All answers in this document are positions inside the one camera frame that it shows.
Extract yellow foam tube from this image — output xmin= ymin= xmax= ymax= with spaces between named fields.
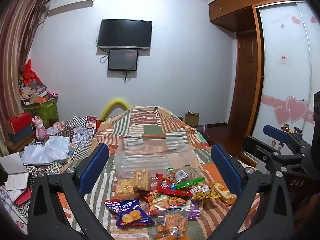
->
xmin=99 ymin=97 xmax=130 ymax=122

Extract green fabric storage box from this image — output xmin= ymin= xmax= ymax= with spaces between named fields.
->
xmin=24 ymin=97 xmax=59 ymax=128

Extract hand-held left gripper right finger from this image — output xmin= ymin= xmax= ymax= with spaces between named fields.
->
xmin=207 ymin=144 xmax=299 ymax=240

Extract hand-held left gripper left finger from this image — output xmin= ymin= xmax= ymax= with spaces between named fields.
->
xmin=27 ymin=142 xmax=118 ymax=240

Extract white open notebook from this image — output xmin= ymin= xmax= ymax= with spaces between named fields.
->
xmin=0 ymin=152 xmax=27 ymax=175

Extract small cardboard box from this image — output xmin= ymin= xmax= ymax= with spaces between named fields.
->
xmin=185 ymin=111 xmax=200 ymax=127

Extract purple snack packet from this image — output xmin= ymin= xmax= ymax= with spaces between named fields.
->
xmin=186 ymin=199 xmax=203 ymax=222

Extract orange chip packet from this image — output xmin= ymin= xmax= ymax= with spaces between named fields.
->
xmin=144 ymin=190 xmax=193 ymax=214

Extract red plastic bag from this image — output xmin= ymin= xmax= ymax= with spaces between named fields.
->
xmin=22 ymin=59 xmax=44 ymax=85

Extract red book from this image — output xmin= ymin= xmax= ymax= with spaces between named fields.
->
xmin=15 ymin=187 xmax=33 ymax=205

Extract checkered patchwork quilt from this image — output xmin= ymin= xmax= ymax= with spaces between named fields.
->
xmin=45 ymin=116 xmax=98 ymax=155

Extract clear packet of brown cookies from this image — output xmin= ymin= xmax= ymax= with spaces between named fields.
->
xmin=166 ymin=165 xmax=202 ymax=184

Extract small jars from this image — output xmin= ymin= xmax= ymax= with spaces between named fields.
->
xmin=281 ymin=124 xmax=303 ymax=133

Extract green snack wrapper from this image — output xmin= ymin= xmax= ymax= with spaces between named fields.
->
xmin=175 ymin=177 xmax=205 ymax=189

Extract black wall television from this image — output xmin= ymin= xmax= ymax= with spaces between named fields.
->
xmin=97 ymin=19 xmax=153 ymax=50

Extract brown wooden door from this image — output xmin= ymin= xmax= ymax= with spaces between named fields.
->
xmin=227 ymin=31 xmax=264 ymax=130

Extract striped brown curtain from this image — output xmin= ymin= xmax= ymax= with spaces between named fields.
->
xmin=0 ymin=0 xmax=49 ymax=155

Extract red snack packet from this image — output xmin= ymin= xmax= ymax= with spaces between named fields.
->
xmin=155 ymin=173 xmax=193 ymax=197

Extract grey box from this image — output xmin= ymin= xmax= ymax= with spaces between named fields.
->
xmin=10 ymin=126 xmax=34 ymax=143

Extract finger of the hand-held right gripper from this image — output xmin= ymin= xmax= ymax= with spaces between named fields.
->
xmin=263 ymin=124 xmax=312 ymax=155
xmin=242 ymin=136 xmax=310 ymax=172

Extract white air conditioner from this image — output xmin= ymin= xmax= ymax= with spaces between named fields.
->
xmin=47 ymin=0 xmax=97 ymax=15

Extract tall clear cracker packet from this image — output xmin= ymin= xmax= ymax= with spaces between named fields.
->
xmin=132 ymin=169 xmax=152 ymax=192

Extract small black wall monitor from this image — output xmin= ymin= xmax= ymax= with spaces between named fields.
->
xmin=107 ymin=49 xmax=139 ymax=71

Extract clear plastic container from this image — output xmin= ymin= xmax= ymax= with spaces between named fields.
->
xmin=114 ymin=134 xmax=200 ymax=180

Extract pile of cardboard scraps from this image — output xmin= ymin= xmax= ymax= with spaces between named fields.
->
xmin=19 ymin=80 xmax=54 ymax=105

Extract red box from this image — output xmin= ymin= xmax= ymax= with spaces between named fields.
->
xmin=6 ymin=112 xmax=33 ymax=133

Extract yellow noodle snack packet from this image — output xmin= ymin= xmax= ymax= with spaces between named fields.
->
xmin=190 ymin=184 xmax=220 ymax=200

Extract pink rabbit toy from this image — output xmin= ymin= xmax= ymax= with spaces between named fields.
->
xmin=31 ymin=116 xmax=49 ymax=140

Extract white plastic bag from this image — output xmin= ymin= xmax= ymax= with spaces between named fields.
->
xmin=21 ymin=136 xmax=70 ymax=165

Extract yellow cake packet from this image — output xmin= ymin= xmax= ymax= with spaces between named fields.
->
xmin=212 ymin=182 xmax=237 ymax=204

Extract blue potato chip packet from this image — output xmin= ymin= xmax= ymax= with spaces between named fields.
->
xmin=104 ymin=199 xmax=155 ymax=228

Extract wooden wardrobe with heart doors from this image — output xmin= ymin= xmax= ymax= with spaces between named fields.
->
xmin=208 ymin=0 xmax=320 ymax=145

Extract yellow cracker packet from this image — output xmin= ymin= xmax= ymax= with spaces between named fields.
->
xmin=115 ymin=177 xmax=139 ymax=200

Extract dark clothes pile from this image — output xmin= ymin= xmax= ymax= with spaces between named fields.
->
xmin=196 ymin=124 xmax=210 ymax=140

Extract clear packet of fried snacks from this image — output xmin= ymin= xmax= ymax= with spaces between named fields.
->
xmin=152 ymin=204 xmax=189 ymax=240

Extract striped patchwork blanket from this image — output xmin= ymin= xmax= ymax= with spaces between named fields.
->
xmin=25 ymin=105 xmax=260 ymax=240

